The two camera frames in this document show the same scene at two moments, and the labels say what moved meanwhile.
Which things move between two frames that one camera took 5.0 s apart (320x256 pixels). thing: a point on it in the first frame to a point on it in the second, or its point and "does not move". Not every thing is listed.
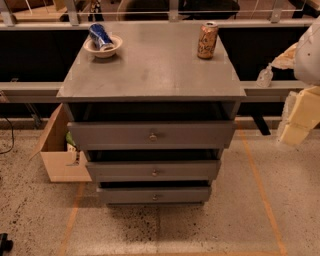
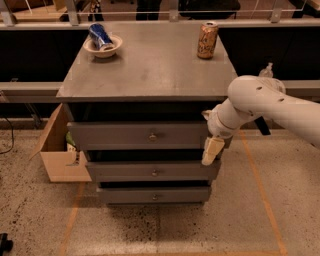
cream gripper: [308, 58] to [218, 126]
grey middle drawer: [157, 170] does not move
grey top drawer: [153, 135] does not move
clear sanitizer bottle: [264, 78] does not move
